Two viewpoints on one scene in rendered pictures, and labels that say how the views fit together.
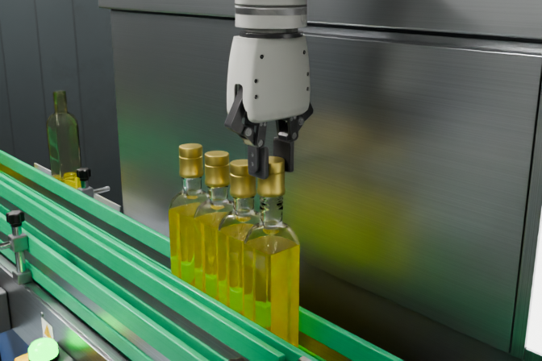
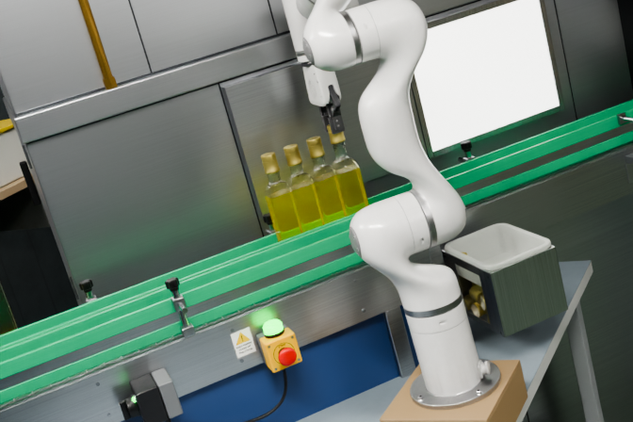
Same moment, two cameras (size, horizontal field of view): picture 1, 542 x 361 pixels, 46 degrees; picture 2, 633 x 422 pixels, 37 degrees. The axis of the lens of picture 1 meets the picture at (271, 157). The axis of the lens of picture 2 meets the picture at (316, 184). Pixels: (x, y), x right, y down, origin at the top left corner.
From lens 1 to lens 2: 1.99 m
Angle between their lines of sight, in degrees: 62
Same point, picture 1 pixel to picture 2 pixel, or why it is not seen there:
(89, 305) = (277, 279)
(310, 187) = (304, 154)
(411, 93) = (348, 73)
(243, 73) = (332, 78)
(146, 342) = (343, 248)
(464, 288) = not seen: hidden behind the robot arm
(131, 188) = (97, 289)
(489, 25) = not seen: hidden behind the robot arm
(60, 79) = not seen: outside the picture
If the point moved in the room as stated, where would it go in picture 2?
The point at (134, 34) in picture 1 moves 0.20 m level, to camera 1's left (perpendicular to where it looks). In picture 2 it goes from (73, 149) to (18, 178)
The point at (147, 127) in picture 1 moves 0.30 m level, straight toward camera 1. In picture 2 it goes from (110, 219) to (230, 194)
